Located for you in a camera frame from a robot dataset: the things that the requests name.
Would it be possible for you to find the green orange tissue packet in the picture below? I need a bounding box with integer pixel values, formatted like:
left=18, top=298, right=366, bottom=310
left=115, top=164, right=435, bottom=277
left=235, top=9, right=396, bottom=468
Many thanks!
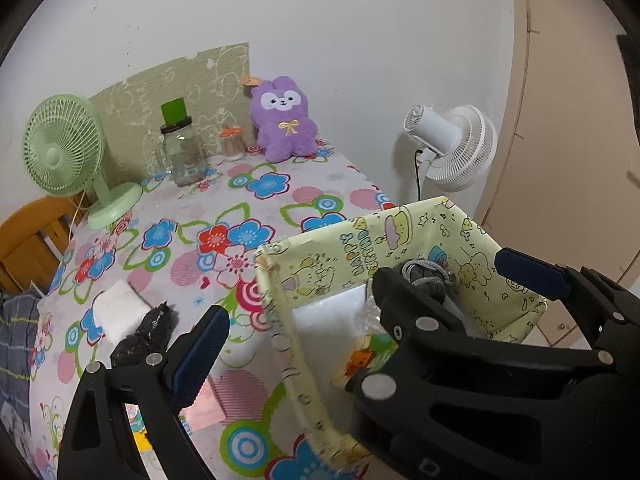
left=330, top=334, right=401, bottom=391

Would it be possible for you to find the green desk fan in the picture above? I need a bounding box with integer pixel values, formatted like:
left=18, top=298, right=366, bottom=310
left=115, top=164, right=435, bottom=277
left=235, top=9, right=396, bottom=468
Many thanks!
left=21, top=94, right=144, bottom=231

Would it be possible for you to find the black plastic bag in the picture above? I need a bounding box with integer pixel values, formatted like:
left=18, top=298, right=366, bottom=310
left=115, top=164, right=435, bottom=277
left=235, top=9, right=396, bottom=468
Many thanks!
left=110, top=301, right=179, bottom=368

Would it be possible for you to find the white towel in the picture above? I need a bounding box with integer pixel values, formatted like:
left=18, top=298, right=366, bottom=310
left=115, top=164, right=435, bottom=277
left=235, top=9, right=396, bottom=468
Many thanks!
left=95, top=280, right=153, bottom=341

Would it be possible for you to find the white standing fan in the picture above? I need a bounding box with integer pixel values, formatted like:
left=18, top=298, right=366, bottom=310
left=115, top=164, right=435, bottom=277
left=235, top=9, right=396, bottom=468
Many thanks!
left=403, top=104, right=498, bottom=195

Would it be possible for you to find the pink plastic packet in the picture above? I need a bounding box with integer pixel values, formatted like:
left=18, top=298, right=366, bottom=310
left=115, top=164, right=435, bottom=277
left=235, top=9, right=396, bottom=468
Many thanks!
left=179, top=376, right=227, bottom=431

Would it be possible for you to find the glass jar with green lid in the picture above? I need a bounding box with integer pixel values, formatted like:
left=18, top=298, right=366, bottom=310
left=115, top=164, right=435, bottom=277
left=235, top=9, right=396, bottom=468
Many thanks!
left=159, top=99, right=208, bottom=188

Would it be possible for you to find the clear plastic packet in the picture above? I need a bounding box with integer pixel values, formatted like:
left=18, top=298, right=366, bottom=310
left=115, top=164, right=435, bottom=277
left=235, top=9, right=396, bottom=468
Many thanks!
left=356, top=297, right=388, bottom=336

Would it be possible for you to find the floral tablecloth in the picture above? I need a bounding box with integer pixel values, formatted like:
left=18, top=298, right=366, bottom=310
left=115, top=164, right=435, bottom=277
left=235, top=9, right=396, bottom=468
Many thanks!
left=27, top=137, right=401, bottom=480

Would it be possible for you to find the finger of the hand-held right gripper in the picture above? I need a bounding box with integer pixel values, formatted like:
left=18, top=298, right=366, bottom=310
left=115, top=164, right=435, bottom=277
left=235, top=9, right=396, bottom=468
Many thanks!
left=495, top=248, right=640, bottom=366
left=350, top=265, right=617, bottom=480

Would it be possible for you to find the grey sock bundle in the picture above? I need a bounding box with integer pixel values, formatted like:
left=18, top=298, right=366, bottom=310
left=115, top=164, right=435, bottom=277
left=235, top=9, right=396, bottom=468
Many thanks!
left=397, top=258, right=457, bottom=306

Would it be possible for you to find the wooden bed headboard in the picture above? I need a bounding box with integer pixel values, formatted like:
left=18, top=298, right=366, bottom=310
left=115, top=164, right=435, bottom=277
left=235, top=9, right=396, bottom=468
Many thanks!
left=0, top=195, right=93, bottom=293

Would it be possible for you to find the toothpick jar with orange lid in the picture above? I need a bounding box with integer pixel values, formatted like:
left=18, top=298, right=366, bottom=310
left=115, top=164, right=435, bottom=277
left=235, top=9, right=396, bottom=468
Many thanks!
left=219, top=126, right=247, bottom=162

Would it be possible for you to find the purple plush bunny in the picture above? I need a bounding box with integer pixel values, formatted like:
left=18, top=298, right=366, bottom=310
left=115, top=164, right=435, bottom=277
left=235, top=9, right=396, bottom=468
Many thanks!
left=240, top=76, right=321, bottom=163

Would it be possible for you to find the plaid grey pillow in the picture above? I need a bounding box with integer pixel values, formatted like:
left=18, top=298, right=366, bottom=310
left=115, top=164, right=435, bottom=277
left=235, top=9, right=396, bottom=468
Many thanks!
left=0, top=292, right=43, bottom=411

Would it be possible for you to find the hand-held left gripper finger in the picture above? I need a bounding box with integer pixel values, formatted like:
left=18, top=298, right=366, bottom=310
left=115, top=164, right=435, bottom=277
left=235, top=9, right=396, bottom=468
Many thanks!
left=57, top=305, right=231, bottom=480

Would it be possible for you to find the yellow patterned storage box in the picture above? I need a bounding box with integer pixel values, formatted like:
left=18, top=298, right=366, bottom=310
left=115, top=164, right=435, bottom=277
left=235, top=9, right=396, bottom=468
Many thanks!
left=252, top=196, right=549, bottom=480

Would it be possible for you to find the beige wooden door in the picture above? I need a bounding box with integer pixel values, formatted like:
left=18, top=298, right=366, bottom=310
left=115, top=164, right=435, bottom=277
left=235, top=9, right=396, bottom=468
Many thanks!
left=472, top=0, right=640, bottom=351

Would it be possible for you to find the green patterned board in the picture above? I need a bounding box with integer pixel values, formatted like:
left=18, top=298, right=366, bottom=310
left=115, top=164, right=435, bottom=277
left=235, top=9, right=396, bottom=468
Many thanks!
left=89, top=41, right=251, bottom=181

